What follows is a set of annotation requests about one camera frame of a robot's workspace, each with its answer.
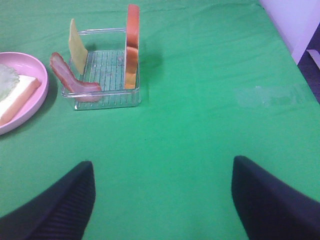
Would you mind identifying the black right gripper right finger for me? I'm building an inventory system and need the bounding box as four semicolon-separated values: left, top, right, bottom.
231;155;320;240

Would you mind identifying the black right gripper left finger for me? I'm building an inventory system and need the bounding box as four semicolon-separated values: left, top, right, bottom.
0;161;96;240

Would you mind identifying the bacon strip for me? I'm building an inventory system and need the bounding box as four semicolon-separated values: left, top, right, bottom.
49;52;102;93

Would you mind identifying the toast bread slice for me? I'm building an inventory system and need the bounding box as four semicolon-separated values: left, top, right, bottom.
124;4;140;89
0;75;41;126

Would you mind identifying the green lettuce leaf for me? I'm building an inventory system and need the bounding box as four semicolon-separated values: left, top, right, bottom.
0;64;20;101

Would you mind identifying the yellow cheese slice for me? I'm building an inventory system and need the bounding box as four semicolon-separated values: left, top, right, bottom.
68;18;88;75

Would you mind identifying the clear right plastic container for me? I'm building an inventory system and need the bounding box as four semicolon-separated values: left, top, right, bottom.
61;27;141;111

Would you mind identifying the green tablecloth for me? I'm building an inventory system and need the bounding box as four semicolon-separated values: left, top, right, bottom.
0;0;320;240

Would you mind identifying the pink round plate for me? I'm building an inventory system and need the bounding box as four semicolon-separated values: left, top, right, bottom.
0;52;49;135

